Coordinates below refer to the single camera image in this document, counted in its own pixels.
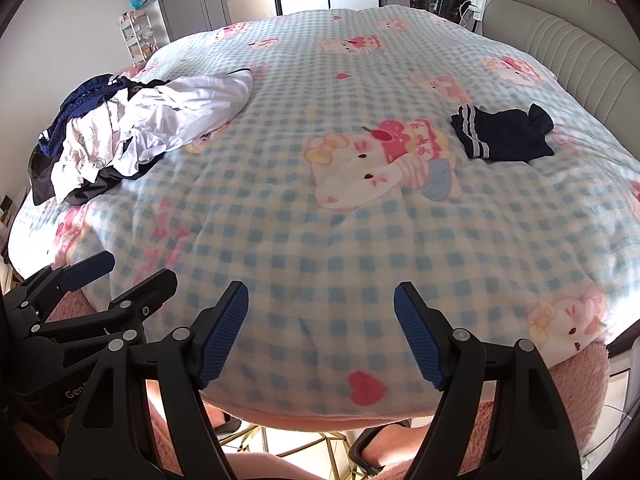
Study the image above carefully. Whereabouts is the grey padded headboard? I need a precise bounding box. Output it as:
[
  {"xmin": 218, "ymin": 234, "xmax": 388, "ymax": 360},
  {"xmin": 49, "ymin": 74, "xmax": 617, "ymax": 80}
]
[{"xmin": 475, "ymin": 0, "xmax": 640, "ymax": 161}]

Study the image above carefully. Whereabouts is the navy striped folded garment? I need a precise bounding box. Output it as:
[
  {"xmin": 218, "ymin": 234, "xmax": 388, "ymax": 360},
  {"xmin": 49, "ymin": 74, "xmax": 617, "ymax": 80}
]
[{"xmin": 450, "ymin": 103, "xmax": 556, "ymax": 163}]

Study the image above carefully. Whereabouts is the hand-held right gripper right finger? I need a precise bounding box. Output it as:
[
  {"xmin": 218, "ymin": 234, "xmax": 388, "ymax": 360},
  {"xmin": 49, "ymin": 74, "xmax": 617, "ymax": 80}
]
[{"xmin": 393, "ymin": 281, "xmax": 583, "ymax": 480}]

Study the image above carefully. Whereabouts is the gold metal frame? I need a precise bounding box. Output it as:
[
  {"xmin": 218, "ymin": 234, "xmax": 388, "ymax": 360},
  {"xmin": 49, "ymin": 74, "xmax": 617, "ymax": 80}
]
[{"xmin": 217, "ymin": 422, "xmax": 361, "ymax": 480}]

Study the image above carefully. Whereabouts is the white garment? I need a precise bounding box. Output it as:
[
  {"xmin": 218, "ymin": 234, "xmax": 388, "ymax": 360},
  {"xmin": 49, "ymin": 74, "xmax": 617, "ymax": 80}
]
[{"xmin": 117, "ymin": 69, "xmax": 255, "ymax": 181}]

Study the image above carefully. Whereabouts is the black slipper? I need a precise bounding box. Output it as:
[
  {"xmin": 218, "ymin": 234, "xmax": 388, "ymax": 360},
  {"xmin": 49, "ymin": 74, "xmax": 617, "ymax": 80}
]
[{"xmin": 349, "ymin": 420, "xmax": 416, "ymax": 472}]

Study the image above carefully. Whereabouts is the pink fluffy bed sheet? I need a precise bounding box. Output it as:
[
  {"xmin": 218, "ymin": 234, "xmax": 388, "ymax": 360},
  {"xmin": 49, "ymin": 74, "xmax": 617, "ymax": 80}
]
[{"xmin": 45, "ymin": 290, "xmax": 612, "ymax": 480}]

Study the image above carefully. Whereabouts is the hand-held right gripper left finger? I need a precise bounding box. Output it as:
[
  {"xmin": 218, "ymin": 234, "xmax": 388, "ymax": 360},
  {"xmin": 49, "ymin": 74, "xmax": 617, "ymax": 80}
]
[{"xmin": 57, "ymin": 281, "xmax": 250, "ymax": 480}]

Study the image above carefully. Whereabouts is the white shelf rack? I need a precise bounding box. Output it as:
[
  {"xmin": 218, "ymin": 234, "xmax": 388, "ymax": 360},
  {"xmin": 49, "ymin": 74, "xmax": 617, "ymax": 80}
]
[{"xmin": 118, "ymin": 10, "xmax": 168, "ymax": 65}]

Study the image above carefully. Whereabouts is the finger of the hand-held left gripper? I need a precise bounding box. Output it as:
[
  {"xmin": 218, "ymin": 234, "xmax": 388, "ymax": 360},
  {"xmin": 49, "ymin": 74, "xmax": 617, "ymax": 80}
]
[
  {"xmin": 12, "ymin": 250, "xmax": 117, "ymax": 311},
  {"xmin": 30, "ymin": 268, "xmax": 179, "ymax": 339}
]

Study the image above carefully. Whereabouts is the checked cartoon print blanket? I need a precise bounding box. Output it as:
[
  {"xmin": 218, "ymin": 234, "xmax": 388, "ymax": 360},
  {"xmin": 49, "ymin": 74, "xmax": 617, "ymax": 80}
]
[{"xmin": 7, "ymin": 4, "xmax": 640, "ymax": 423}]

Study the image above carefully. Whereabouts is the person's leg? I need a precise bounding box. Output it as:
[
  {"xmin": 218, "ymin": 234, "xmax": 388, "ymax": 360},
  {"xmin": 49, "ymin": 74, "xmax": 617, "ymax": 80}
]
[{"xmin": 225, "ymin": 450, "xmax": 416, "ymax": 480}]

